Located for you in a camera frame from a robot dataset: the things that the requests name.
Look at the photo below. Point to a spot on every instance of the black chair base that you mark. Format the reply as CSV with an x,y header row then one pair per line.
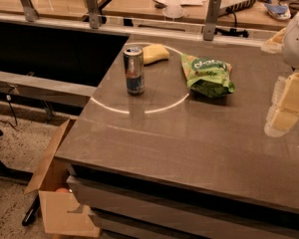
x,y
24,176

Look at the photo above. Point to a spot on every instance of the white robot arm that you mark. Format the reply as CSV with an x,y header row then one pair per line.
x,y
290,46

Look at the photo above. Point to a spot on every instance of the left metal bracket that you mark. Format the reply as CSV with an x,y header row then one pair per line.
x,y
30,13

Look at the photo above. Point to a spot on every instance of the metal bracket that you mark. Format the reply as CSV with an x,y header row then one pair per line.
x,y
211,19
94,13
30,13

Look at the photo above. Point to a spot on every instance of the silver blue redbull can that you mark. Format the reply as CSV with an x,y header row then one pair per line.
x,y
134,70

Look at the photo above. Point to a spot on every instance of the orange ball in box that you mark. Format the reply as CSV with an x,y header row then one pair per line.
x,y
62,190

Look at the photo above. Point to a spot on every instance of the right metal bracket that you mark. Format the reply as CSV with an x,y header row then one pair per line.
x,y
211,19

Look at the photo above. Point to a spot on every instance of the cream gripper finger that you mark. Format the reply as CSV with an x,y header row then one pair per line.
x,y
274,44
284,111

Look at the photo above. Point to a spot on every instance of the grey power strip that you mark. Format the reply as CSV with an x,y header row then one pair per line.
x,y
229,6

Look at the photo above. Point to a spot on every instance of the black round cup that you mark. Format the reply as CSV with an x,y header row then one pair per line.
x,y
294,8

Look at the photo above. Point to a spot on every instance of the blue white cloth item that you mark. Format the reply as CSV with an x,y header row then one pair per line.
x,y
279,12

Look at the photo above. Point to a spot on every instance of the green chip bag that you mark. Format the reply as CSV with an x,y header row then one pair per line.
x,y
209,77

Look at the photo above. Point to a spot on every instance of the middle metal bracket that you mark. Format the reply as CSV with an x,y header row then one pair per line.
x,y
94,13

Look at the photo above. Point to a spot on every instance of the open cardboard box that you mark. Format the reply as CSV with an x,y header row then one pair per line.
x,y
61,212

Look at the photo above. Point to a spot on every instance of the yellow sponge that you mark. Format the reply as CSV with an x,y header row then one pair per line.
x,y
154,53

